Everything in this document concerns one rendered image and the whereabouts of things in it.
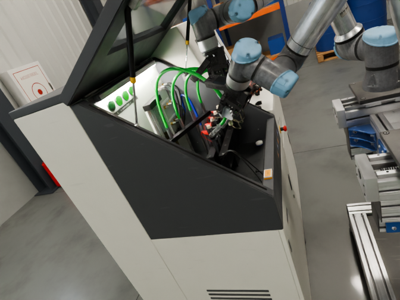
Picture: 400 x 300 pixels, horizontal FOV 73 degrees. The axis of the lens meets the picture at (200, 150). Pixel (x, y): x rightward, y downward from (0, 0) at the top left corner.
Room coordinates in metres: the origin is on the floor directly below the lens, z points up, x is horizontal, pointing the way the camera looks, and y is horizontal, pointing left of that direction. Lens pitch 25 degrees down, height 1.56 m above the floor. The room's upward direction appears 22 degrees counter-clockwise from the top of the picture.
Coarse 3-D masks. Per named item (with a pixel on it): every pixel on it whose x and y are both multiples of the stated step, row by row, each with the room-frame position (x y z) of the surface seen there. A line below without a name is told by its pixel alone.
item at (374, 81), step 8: (392, 64) 0.97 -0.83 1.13; (368, 72) 1.03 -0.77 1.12; (376, 72) 0.99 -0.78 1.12; (384, 72) 0.97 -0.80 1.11; (392, 72) 0.96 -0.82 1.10; (368, 80) 1.02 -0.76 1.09; (376, 80) 0.99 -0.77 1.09; (384, 80) 0.97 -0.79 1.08; (392, 80) 0.96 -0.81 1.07; (368, 88) 1.01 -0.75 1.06; (376, 88) 0.98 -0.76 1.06; (384, 88) 0.96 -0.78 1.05; (392, 88) 0.95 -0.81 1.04
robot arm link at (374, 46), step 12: (360, 36) 1.09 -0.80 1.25; (372, 36) 1.00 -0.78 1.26; (384, 36) 0.97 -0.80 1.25; (396, 36) 0.97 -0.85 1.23; (360, 48) 1.06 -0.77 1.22; (372, 48) 1.00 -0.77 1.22; (384, 48) 0.97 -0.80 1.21; (396, 48) 0.97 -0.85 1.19; (360, 60) 1.09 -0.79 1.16; (372, 60) 1.00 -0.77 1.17; (384, 60) 0.97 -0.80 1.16; (396, 60) 0.97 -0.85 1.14
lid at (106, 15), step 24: (120, 0) 0.81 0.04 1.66; (144, 0) 0.99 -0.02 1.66; (168, 0) 1.24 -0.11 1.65; (96, 24) 0.85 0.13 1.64; (120, 24) 0.89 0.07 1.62; (144, 24) 1.17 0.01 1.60; (168, 24) 1.46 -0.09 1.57; (96, 48) 0.86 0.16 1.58; (120, 48) 1.05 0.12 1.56; (144, 48) 1.34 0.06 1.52; (72, 72) 0.92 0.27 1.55; (96, 72) 0.98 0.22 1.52; (120, 72) 1.25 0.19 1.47; (72, 96) 0.94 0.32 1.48
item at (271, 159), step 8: (272, 120) 1.31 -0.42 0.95; (272, 128) 1.22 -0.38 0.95; (272, 136) 1.14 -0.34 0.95; (272, 144) 1.07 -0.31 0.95; (264, 152) 1.03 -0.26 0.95; (272, 152) 1.00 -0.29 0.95; (280, 152) 1.22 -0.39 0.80; (264, 160) 0.97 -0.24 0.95; (272, 160) 0.95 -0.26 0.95; (280, 160) 1.14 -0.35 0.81; (264, 168) 0.91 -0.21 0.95; (272, 168) 0.89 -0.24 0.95; (280, 168) 1.07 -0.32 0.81; (272, 176) 0.84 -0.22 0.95; (280, 176) 1.00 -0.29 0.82; (264, 184) 0.82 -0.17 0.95; (272, 184) 0.80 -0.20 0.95; (280, 184) 0.95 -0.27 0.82; (280, 192) 0.89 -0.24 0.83; (280, 200) 0.84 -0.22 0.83; (280, 208) 0.79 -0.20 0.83
